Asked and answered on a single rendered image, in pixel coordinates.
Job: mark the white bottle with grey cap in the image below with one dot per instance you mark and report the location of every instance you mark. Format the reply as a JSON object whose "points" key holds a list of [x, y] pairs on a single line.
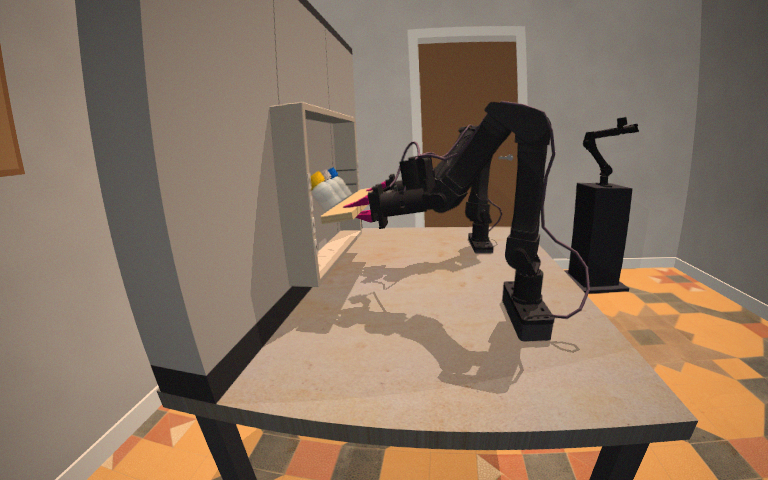
{"points": [[333, 184]]}

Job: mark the light wooden plank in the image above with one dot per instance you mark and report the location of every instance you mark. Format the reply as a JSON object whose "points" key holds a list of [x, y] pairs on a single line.
{"points": [[338, 213]]}

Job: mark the white bottle with blue cap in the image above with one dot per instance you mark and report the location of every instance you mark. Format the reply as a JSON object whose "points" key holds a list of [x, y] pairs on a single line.
{"points": [[340, 182]]}

